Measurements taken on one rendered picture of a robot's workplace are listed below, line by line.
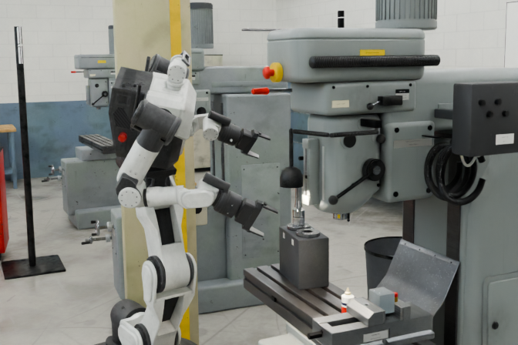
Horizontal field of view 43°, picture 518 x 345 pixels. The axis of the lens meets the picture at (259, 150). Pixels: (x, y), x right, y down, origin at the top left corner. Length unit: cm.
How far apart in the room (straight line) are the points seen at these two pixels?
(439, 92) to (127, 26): 194
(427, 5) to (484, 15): 556
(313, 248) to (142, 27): 174
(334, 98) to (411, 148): 33
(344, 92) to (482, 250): 73
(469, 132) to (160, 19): 215
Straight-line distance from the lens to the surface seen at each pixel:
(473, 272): 231
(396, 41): 206
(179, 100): 232
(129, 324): 280
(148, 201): 231
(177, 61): 235
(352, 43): 197
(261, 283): 253
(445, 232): 234
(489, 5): 768
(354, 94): 199
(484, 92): 196
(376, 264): 409
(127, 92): 233
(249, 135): 277
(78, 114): 1094
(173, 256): 251
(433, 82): 218
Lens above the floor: 180
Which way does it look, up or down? 8 degrees down
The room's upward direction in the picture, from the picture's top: 1 degrees counter-clockwise
